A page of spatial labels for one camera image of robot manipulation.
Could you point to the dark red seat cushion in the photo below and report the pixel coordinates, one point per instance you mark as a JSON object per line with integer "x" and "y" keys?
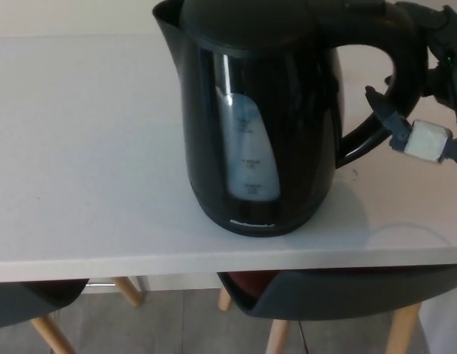
{"x": 250, "y": 284}

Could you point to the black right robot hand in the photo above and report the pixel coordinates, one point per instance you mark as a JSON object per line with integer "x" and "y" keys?
{"x": 427, "y": 144}

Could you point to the black electric kettle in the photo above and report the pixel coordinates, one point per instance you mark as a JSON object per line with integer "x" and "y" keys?
{"x": 305, "y": 110}

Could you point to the white counter island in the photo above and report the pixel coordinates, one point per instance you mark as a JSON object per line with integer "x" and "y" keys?
{"x": 84, "y": 147}

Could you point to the dark grey wooden-legged chair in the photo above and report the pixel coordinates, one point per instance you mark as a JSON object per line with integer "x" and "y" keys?
{"x": 29, "y": 298}
{"x": 342, "y": 293}

